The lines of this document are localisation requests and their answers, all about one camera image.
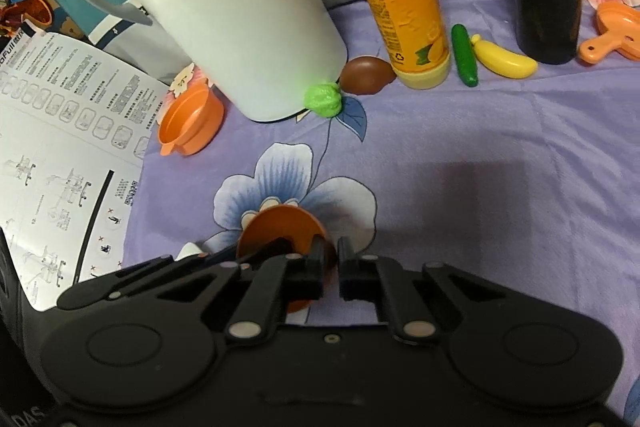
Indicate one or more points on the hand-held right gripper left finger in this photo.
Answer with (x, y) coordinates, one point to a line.
(305, 277)

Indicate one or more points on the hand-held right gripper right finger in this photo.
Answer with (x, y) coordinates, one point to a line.
(357, 277)

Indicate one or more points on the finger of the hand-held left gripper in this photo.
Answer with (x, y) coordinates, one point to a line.
(190, 263)

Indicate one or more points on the orange plastic bowl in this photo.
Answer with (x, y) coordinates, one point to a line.
(280, 224)

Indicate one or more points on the purple floral bedsheet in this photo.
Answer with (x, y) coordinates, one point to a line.
(475, 157)

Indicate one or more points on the light green toy vegetable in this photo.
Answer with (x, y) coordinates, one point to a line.
(325, 99)

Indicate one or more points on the white printed instruction sheet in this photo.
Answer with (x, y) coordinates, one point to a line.
(60, 132)

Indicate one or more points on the brown toy nut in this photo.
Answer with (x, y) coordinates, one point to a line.
(367, 74)

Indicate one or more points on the green toy cucumber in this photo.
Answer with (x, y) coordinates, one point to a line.
(464, 57)

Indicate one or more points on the yellow toy banana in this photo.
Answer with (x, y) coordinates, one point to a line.
(505, 62)

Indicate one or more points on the orange plastic toy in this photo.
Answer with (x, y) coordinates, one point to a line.
(35, 12)

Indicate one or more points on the orange toy frying pan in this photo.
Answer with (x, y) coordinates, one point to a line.
(620, 27)

